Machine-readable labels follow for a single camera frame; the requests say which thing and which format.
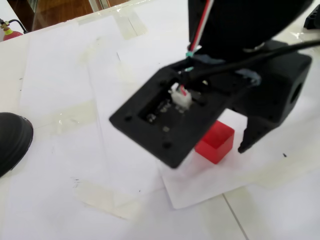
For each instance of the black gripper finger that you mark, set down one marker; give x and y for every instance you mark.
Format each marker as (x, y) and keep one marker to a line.
(255, 132)

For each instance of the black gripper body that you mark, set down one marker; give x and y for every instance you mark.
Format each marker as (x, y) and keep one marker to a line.
(280, 93)

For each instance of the red cube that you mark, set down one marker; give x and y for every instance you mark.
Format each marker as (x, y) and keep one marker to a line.
(217, 145)

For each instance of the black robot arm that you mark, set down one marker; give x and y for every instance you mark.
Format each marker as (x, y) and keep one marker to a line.
(237, 20)

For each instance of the small white paper sheet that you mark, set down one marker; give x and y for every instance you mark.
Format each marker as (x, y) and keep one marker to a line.
(270, 145)

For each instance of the beige masking tape strip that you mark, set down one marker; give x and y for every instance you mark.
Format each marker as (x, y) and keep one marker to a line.
(107, 200)
(122, 75)
(72, 117)
(86, 53)
(130, 25)
(275, 172)

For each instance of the large white paper sheet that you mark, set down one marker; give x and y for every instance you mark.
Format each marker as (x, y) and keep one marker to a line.
(107, 95)

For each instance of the black round object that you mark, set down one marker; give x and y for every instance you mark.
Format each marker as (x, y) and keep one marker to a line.
(12, 142)

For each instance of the red fire extinguisher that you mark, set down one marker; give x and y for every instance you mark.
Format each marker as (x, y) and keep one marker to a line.
(10, 33)

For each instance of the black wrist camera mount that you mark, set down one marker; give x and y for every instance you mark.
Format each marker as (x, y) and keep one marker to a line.
(155, 130)

